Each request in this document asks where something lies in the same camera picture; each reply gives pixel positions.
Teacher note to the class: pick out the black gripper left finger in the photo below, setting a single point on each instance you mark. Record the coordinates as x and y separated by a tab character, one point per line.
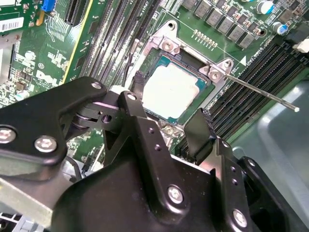
36	116

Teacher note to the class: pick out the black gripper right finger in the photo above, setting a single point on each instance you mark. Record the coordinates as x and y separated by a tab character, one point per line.
230	159

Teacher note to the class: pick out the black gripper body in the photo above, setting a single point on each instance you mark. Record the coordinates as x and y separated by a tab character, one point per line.
108	205

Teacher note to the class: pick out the silver CPU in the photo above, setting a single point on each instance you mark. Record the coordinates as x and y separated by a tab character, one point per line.
169	89

